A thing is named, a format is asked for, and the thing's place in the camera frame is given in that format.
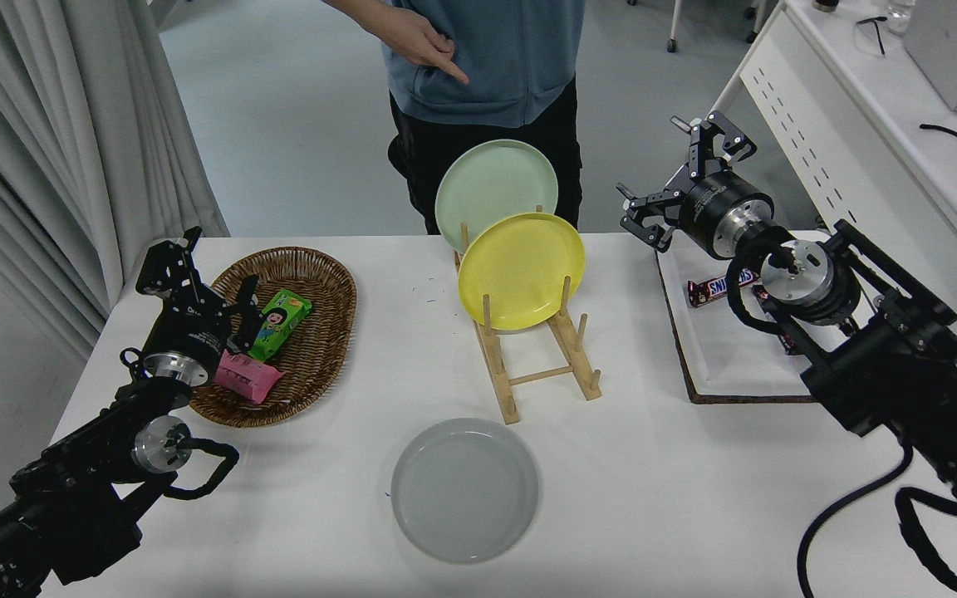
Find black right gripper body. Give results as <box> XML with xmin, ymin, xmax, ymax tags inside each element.
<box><xmin>681</xmin><ymin>169</ymin><xmax>773</xmax><ymax>252</ymax></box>

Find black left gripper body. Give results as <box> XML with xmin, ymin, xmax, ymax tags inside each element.
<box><xmin>146</xmin><ymin>301</ymin><xmax>234</xmax><ymax>370</ymax></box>

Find grey plate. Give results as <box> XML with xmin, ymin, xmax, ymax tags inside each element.
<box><xmin>391</xmin><ymin>418</ymin><xmax>540</xmax><ymax>564</ymax></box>

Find yellow plate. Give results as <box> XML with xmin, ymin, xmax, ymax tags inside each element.
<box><xmin>458</xmin><ymin>213</ymin><xmax>586</xmax><ymax>331</ymax></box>

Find pale green plate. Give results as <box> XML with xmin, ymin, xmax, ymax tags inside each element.
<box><xmin>434</xmin><ymin>139</ymin><xmax>559</xmax><ymax>254</ymax></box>

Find wooden plate rack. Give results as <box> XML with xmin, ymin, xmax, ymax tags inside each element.
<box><xmin>454</xmin><ymin>206</ymin><xmax>602</xmax><ymax>426</ymax></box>

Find person's right hand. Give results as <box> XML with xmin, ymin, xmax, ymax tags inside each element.
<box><xmin>371</xmin><ymin>7</ymin><xmax>471</xmax><ymax>86</ymax></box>

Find green snack pack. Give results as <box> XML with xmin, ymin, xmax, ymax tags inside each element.
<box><xmin>248</xmin><ymin>289</ymin><xmax>313</xmax><ymax>363</ymax></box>

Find pink snack pack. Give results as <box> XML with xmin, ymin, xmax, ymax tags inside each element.
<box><xmin>214</xmin><ymin>351</ymin><xmax>286</xmax><ymax>405</ymax></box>

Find brown wicker basket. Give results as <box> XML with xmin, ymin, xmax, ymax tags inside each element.
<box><xmin>188</xmin><ymin>247</ymin><xmax>359</xmax><ymax>429</ymax></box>

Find brown Snickers bar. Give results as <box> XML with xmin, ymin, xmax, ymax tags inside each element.
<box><xmin>751</xmin><ymin>285</ymin><xmax>805</xmax><ymax>356</ymax></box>
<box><xmin>686</xmin><ymin>267</ymin><xmax>762</xmax><ymax>309</ymax></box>

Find white tray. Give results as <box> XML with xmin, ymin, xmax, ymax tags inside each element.
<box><xmin>655</xmin><ymin>231</ymin><xmax>832</xmax><ymax>399</ymax></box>

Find white perforated desk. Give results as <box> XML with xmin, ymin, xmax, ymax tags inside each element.
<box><xmin>689</xmin><ymin>0</ymin><xmax>957</xmax><ymax>391</ymax></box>

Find grey curtain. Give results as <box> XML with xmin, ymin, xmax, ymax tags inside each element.
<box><xmin>0</xmin><ymin>0</ymin><xmax>230</xmax><ymax>366</ymax></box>

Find person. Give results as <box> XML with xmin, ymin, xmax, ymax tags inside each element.
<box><xmin>321</xmin><ymin>0</ymin><xmax>586</xmax><ymax>236</ymax></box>

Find black eyeglasses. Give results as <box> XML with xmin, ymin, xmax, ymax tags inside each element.
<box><xmin>855</xmin><ymin>15</ymin><xmax>889</xmax><ymax>56</ymax></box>

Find silver laptop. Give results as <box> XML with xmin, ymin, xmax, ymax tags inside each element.
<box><xmin>902</xmin><ymin>0</ymin><xmax>957</xmax><ymax>115</ymax></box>

